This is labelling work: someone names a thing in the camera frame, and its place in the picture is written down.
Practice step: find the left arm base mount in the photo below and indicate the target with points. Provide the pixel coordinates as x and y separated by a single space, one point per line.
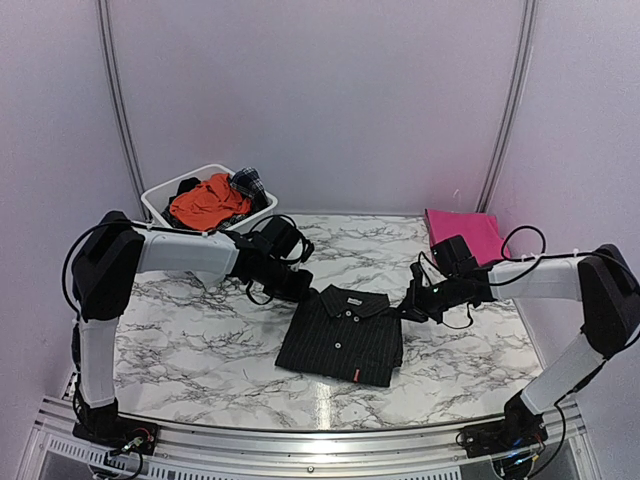
115 435

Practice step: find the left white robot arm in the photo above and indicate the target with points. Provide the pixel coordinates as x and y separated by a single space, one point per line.
100 268

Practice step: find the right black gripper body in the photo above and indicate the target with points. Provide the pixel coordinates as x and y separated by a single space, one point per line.
432 303

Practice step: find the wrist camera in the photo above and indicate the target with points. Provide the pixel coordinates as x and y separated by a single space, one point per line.
285 242
453 256

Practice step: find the black striped garment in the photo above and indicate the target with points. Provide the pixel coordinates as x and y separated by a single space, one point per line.
349 335

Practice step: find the magenta pink trousers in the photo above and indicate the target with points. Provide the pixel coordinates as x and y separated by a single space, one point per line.
480 232

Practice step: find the aluminium front rail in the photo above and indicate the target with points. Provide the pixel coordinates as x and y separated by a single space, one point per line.
191 451

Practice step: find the white plastic laundry bin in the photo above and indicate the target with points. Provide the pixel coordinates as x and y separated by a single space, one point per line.
172 246

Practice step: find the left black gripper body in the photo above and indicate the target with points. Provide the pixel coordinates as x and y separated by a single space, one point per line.
277 285

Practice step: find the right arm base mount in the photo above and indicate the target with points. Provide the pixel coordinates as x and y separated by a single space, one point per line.
500 436

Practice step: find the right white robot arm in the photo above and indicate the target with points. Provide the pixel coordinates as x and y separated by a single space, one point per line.
600 280

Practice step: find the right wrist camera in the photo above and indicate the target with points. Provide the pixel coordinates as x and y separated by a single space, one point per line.
453 256

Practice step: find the left aluminium wall post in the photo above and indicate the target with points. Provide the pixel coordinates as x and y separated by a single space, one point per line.
113 77

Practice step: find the plaid grey garment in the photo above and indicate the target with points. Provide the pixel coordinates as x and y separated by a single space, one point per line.
247 181

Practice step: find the orange garment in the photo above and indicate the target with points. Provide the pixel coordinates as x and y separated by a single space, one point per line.
211 203

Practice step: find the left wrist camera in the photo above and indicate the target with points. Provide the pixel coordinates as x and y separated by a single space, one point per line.
285 242

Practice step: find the black garment in bin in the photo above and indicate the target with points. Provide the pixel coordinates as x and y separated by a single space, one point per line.
187 185

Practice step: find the right aluminium wall post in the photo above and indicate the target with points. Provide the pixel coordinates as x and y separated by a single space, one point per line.
513 101

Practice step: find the aluminium wall post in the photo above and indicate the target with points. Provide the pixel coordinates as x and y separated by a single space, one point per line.
513 101
113 77

